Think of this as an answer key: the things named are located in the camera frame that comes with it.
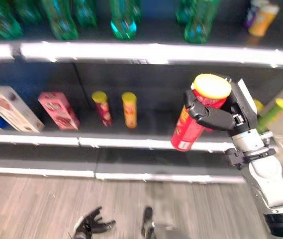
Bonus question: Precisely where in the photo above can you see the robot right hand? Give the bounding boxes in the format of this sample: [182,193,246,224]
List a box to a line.
[183,74,259,136]

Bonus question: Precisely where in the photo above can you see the white snack box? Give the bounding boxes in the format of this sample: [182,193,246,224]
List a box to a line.
[0,85,45,133]

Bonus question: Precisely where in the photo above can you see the red chip can yellow lid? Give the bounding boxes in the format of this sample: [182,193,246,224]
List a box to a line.
[170,73,232,152]

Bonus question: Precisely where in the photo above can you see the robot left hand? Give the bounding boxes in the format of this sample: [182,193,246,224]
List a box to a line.
[73,206,117,236]

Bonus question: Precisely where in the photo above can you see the dark shelving unit white edges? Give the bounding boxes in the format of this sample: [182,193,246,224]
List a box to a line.
[0,0,283,185]

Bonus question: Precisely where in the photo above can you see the green plastic bottle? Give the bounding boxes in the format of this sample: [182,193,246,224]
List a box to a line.
[184,0,221,44]
[109,0,142,41]
[0,0,23,40]
[41,0,79,41]
[73,0,97,27]
[14,0,43,23]
[176,0,197,25]

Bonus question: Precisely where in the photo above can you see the dark red chip can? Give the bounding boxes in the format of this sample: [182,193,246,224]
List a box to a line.
[92,91,113,127]

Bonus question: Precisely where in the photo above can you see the orange chip can yellow lid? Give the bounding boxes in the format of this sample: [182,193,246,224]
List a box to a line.
[121,92,138,129]

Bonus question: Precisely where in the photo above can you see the green chip can yellow lid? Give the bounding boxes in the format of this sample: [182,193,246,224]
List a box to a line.
[257,98,283,134]

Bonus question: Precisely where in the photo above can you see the pink snack box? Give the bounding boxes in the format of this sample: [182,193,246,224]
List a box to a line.
[37,91,81,131]

